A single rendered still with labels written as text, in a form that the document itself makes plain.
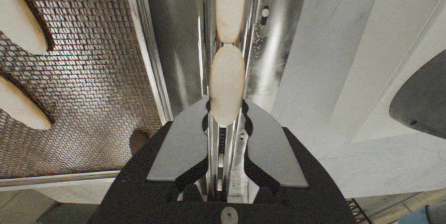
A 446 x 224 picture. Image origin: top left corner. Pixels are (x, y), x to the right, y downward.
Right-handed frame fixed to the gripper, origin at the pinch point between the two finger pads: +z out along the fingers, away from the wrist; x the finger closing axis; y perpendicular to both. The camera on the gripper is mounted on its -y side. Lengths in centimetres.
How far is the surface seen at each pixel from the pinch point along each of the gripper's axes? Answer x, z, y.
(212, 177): -2.3, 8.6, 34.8
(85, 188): -65, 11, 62
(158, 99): -10.2, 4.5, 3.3
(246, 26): 2.3, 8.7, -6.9
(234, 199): 5.7, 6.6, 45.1
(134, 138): -15.5, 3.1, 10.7
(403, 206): 440, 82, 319
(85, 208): -204, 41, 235
